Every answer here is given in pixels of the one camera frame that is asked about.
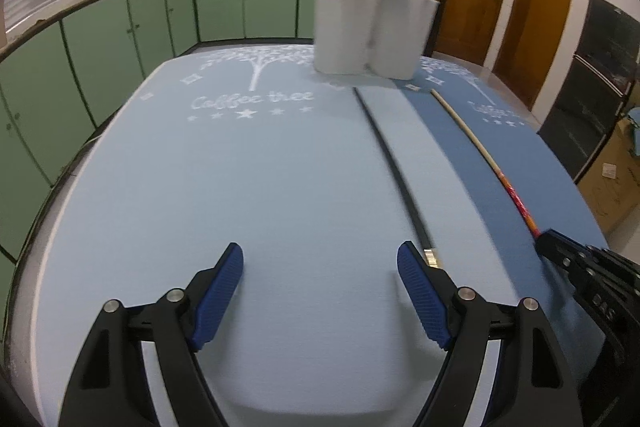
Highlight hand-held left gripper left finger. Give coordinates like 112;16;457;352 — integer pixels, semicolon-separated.
57;242;246;427

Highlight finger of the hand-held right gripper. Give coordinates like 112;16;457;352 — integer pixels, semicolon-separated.
534;234;608;297
546;229;640;278

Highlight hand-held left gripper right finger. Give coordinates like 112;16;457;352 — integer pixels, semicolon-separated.
396;241;583;427

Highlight black chopstick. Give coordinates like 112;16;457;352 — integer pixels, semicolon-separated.
352;86;443;269

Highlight red patterned wooden chopstick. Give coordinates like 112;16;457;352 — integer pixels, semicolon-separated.
429;88;543;240

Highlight white plastic cup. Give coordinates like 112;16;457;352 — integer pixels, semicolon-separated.
369;0;441;80
314;0;381;75

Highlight cardboard box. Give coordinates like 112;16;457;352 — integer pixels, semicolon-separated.
580;117;640;238

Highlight dark blue printed placemat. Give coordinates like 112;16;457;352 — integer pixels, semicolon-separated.
360;54;608;427

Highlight light blue printed placemat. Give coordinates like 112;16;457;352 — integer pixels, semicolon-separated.
10;44;521;427

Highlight blue cloth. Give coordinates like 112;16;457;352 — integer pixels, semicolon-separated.
629;107;640;158

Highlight black oven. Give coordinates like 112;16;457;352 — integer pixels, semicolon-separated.
537;0;640;185

